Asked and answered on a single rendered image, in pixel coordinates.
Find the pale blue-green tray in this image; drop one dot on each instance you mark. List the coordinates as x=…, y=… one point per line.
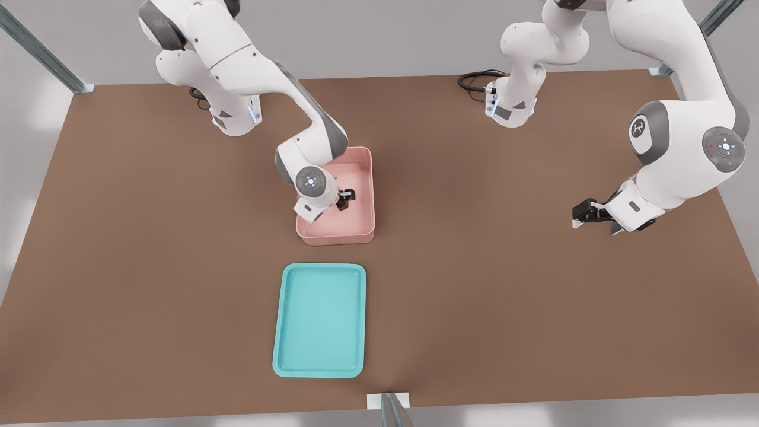
x=320, y=320

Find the silver frame post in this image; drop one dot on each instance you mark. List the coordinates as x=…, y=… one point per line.
x=41, y=53
x=705, y=29
x=391, y=410

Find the pink rectangular box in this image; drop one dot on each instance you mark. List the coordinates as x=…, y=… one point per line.
x=350, y=228

